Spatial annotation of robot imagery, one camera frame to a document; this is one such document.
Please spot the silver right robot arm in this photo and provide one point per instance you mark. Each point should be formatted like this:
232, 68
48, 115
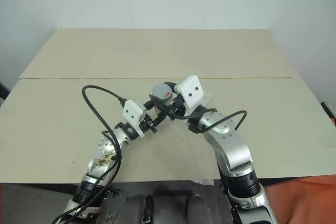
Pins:
231, 145

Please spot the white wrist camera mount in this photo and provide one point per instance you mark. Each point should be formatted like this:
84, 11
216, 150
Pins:
132, 113
190, 90

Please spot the dark object at table side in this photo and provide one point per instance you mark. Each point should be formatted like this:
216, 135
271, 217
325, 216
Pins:
3, 91

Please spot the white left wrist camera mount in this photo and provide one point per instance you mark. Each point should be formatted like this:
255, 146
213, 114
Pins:
132, 113

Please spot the grey cylindrical can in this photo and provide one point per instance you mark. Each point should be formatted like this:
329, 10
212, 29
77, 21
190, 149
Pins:
161, 91

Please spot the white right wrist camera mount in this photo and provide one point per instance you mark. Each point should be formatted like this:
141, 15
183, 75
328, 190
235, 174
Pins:
190, 90

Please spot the small clear jar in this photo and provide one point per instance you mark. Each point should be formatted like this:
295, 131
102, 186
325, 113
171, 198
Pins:
157, 109

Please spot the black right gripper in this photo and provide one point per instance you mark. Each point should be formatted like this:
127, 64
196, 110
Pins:
179, 104

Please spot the dark rounded shape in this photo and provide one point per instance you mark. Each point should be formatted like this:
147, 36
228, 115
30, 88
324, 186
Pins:
137, 208
198, 208

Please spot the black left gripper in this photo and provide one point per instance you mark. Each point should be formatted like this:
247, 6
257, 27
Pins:
147, 124

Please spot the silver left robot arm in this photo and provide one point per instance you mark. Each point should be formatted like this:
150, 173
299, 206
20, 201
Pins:
105, 145

